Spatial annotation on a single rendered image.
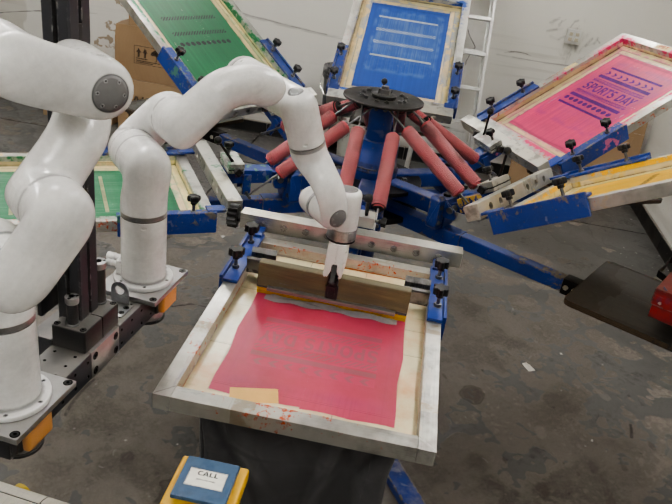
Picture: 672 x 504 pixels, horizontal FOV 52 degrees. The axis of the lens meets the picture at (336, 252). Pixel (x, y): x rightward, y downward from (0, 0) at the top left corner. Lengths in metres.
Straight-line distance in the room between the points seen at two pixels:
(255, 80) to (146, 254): 0.42
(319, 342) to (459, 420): 1.50
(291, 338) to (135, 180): 0.57
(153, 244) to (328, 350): 0.50
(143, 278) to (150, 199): 0.18
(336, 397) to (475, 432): 1.60
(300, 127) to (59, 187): 0.68
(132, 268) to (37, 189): 0.54
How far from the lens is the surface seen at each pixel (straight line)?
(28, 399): 1.23
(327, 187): 1.58
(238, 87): 1.43
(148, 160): 1.40
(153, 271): 1.52
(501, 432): 3.15
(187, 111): 1.43
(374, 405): 1.56
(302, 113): 1.53
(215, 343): 1.69
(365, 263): 2.05
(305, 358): 1.66
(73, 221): 1.01
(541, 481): 3.00
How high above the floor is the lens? 1.93
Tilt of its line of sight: 27 degrees down
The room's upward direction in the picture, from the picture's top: 8 degrees clockwise
